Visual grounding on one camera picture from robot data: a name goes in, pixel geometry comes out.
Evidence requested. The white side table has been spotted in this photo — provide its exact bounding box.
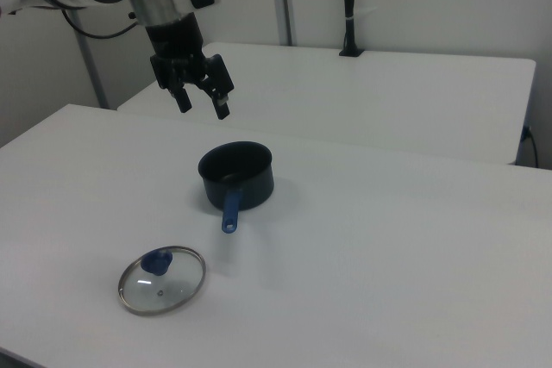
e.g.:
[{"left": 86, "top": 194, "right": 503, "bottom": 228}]
[{"left": 116, "top": 42, "right": 537, "bottom": 166}]

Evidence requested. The black cable on robot arm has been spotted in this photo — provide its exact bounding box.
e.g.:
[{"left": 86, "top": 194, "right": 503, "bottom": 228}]
[{"left": 61, "top": 6, "right": 140, "bottom": 40}]

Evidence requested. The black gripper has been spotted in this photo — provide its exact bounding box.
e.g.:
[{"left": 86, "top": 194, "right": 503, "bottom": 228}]
[{"left": 144, "top": 13, "right": 236, "bottom": 121}]

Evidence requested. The dark saucepan with blue handle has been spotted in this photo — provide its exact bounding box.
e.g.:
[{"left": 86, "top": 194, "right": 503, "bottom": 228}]
[{"left": 198, "top": 140, "right": 275, "bottom": 236}]

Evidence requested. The black cable beside side table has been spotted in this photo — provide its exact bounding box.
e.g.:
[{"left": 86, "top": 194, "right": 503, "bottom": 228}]
[{"left": 521, "top": 126, "right": 541, "bottom": 166}]

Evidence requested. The glass lid with blue knob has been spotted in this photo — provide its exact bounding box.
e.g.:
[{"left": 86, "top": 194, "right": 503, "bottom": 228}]
[{"left": 117, "top": 246, "right": 207, "bottom": 316}]

